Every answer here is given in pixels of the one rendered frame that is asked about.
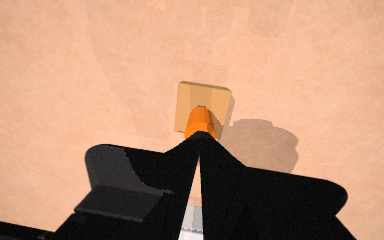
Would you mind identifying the tan wooden block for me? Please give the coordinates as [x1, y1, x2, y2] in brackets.
[174, 81, 232, 139]

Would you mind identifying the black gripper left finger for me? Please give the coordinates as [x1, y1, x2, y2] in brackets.
[84, 130, 203, 240]

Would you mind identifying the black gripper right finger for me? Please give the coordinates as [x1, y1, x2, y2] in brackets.
[199, 131, 348, 240]

